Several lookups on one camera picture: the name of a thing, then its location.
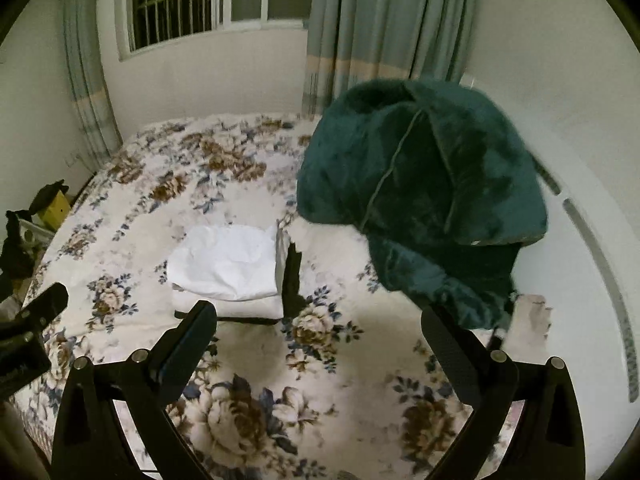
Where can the yellow box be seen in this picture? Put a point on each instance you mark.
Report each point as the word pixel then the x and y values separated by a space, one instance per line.
pixel 56 212

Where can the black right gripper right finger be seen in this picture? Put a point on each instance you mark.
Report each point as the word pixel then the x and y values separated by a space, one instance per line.
pixel 548 441

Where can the floral bed blanket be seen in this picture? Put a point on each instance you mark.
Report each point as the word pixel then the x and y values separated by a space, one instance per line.
pixel 318 242

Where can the dark green plush blanket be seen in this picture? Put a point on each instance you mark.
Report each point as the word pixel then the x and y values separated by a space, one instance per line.
pixel 439 182

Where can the white t-shirt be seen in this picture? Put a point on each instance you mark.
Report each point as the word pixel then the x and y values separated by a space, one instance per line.
pixel 232 263

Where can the small patterned cloth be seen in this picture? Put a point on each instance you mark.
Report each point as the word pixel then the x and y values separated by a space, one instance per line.
pixel 530 324

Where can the black clothes pile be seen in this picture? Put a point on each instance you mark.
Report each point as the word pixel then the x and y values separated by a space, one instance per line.
pixel 26 237

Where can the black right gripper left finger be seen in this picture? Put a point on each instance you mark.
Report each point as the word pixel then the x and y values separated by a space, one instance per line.
pixel 89 442

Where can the white folded garment black trim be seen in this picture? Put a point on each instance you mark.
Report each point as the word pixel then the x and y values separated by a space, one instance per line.
pixel 268 309

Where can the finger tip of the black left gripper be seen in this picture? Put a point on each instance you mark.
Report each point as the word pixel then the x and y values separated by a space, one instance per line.
pixel 27 325

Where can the left green curtain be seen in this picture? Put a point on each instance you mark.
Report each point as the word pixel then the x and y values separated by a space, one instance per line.
pixel 85 74

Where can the white curved headboard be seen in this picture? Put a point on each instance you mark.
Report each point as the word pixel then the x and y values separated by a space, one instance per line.
pixel 587 266

